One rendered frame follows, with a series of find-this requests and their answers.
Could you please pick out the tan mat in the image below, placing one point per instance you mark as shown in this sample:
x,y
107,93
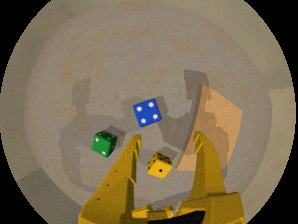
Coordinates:
x,y
219,120

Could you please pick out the blue die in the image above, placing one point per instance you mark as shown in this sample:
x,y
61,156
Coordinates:
x,y
147,112

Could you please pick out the yellow die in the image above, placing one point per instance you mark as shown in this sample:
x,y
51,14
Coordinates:
x,y
159,165

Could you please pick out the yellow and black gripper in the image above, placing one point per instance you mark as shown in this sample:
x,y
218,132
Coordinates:
x,y
113,201

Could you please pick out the green die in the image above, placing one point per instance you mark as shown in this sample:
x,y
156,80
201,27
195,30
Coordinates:
x,y
104,143

